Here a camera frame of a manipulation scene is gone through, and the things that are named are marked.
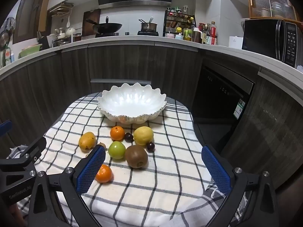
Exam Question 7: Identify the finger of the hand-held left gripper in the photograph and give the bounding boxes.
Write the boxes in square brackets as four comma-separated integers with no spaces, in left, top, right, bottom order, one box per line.
[19,136,47,171]
[0,120,13,138]

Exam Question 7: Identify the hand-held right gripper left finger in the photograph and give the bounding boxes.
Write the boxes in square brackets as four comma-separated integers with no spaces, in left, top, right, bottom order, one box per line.
[27,144,106,227]

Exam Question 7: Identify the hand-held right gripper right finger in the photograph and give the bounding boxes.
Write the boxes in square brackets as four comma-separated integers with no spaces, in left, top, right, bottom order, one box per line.
[201,145,280,227]

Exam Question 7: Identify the orange tangerine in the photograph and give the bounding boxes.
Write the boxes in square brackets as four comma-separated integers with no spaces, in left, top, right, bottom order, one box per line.
[95,164,113,183]
[110,126,125,141]

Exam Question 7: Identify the yellow mango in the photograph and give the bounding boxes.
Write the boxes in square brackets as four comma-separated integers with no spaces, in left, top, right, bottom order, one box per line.
[78,132,97,152]

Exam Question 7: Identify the green round fruit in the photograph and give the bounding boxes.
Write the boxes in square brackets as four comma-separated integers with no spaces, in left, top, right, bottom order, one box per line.
[108,141,126,159]

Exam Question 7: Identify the brown kiwi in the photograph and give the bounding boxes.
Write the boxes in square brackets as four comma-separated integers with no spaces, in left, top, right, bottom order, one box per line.
[125,145,148,169]

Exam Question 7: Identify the white scalloped ceramic bowl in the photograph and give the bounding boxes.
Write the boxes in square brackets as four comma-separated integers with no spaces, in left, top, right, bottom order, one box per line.
[97,83,167,125]

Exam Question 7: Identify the white black checkered cloth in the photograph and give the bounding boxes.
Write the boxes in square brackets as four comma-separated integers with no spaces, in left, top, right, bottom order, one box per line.
[7,92,248,227]

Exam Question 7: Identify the yellow lemon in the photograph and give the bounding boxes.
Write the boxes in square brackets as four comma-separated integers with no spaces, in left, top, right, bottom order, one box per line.
[133,126,154,146]

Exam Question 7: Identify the black built-in dishwasher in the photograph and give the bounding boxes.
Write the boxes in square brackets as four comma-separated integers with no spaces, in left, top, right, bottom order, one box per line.
[191,59,255,152]

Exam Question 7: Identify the green basin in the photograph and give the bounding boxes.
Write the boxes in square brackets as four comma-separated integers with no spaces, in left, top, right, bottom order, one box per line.
[18,44,43,58]

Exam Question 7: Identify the black knife block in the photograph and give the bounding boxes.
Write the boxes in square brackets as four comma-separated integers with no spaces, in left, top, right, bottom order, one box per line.
[37,31,50,49]

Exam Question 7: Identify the small electric fan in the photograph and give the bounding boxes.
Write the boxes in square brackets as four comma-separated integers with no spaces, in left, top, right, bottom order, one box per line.
[0,17,16,49]

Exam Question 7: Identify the dark wood base cabinets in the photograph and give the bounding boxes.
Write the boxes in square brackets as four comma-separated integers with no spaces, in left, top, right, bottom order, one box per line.
[0,40,303,194]

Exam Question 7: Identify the white square box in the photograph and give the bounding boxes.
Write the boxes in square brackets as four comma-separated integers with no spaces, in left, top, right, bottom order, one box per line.
[228,36,244,49]

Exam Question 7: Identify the group of condiment bottles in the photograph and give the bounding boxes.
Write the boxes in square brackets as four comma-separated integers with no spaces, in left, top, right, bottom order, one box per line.
[175,21,218,45]

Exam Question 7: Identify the dark wooden cutting board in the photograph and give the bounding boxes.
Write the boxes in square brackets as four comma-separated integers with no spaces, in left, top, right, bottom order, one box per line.
[82,9,101,37]

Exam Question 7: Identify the black wok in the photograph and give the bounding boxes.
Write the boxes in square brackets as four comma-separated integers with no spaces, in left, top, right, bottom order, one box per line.
[86,16,123,34]

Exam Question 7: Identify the black microwave oven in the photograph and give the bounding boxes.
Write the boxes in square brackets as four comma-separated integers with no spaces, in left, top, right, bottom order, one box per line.
[241,18,303,68]

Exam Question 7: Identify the black cooktop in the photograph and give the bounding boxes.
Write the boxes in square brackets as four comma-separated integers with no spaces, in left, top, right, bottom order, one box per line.
[95,30,159,37]

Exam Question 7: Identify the steel saucepan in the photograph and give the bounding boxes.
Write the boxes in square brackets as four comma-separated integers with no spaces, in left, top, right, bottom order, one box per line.
[138,17,158,32]

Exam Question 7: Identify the rack of spice bottles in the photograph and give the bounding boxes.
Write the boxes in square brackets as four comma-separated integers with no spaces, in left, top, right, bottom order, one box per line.
[163,5,197,38]

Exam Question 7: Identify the wooden ribbed glass cabinet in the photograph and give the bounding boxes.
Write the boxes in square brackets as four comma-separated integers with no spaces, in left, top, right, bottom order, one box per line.
[247,0,299,20]

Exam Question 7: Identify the wall rack of boards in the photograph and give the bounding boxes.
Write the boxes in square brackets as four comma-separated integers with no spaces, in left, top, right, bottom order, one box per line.
[48,2,74,17]

